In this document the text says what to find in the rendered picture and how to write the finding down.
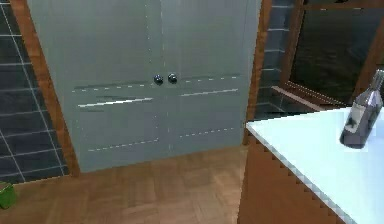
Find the dark glass wine bottle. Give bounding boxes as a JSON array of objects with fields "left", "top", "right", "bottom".
[{"left": 339, "top": 69, "right": 384, "bottom": 150}]

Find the grey double room door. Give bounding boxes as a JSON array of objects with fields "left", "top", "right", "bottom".
[{"left": 26, "top": 0, "right": 263, "bottom": 174}]

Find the wooden counter with white top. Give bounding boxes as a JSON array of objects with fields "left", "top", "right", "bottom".
[{"left": 237, "top": 107, "right": 384, "bottom": 224}]

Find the wood framed dark window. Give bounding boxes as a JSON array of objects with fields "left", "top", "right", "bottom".
[{"left": 271, "top": 0, "right": 384, "bottom": 112}]

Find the green bin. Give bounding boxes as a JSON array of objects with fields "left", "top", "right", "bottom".
[{"left": 0, "top": 181, "right": 17, "bottom": 210}]

